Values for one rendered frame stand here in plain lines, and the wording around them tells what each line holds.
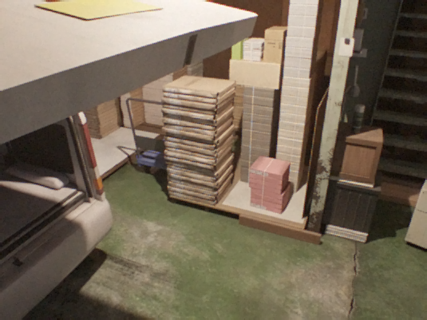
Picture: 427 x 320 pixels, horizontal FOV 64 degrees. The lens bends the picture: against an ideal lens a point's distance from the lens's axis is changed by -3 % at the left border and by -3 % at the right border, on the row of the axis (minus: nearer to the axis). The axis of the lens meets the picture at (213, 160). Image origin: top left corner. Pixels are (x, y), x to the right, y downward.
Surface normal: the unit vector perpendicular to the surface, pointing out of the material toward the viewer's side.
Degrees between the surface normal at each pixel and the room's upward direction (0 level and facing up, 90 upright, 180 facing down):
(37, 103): 106
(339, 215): 90
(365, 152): 90
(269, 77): 90
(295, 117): 90
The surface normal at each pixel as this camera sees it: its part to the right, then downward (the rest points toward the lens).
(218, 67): -0.40, 0.43
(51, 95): 0.85, 0.45
